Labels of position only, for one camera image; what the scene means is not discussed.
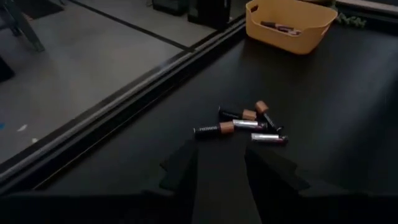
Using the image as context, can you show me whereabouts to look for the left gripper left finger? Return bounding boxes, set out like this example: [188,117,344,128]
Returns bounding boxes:
[159,139,200,200]

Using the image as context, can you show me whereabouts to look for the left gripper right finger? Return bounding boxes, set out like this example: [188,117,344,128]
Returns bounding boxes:
[244,147,311,218]

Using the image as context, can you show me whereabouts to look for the silver battery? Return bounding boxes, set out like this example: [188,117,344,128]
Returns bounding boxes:
[232,119,267,131]
[251,133,289,146]

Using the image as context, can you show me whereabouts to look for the copper-top black battery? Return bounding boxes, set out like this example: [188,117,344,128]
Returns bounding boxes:
[276,26,302,36]
[260,20,295,30]
[193,121,234,139]
[218,106,257,121]

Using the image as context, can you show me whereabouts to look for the small cables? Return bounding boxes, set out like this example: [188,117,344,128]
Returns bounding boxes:
[254,100,284,134]

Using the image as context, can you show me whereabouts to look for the yellow plastic bin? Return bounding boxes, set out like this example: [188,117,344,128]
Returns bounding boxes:
[244,0,339,56]

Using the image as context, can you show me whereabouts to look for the black computer tower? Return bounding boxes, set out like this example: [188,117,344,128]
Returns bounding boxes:
[187,0,233,31]

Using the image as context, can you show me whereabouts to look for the black floor box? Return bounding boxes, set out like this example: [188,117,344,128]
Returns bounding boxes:
[151,0,188,17]

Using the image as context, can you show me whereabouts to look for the black floor object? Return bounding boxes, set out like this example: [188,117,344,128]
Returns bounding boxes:
[0,55,16,83]

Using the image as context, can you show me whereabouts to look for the grey metal stand leg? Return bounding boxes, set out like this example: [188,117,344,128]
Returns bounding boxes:
[0,0,47,53]

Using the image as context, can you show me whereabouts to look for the dark floor mat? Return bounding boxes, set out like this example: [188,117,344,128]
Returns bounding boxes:
[14,0,65,20]

